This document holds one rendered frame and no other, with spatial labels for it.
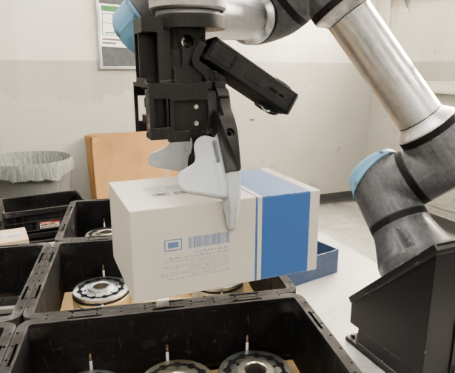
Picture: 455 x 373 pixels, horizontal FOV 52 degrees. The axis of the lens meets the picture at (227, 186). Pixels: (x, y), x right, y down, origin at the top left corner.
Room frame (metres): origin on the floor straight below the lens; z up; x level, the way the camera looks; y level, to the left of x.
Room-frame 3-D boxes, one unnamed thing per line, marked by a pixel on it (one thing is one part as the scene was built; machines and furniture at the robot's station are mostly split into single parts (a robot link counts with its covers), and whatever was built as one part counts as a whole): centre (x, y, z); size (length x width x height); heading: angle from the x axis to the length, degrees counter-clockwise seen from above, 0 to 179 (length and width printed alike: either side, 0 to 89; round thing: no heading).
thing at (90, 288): (0.79, 0.24, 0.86); 0.05 x 0.05 x 0.01
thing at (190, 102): (0.47, 0.04, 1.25); 0.09 x 0.08 x 0.12; 112
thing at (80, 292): (0.79, 0.24, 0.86); 0.10 x 0.10 x 0.01
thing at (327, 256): (1.22, -0.19, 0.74); 0.20 x 0.15 x 0.07; 124
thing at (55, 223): (2.28, 0.94, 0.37); 0.42 x 0.34 x 0.46; 112
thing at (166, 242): (0.49, 0.02, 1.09); 0.20 x 0.12 x 0.09; 113
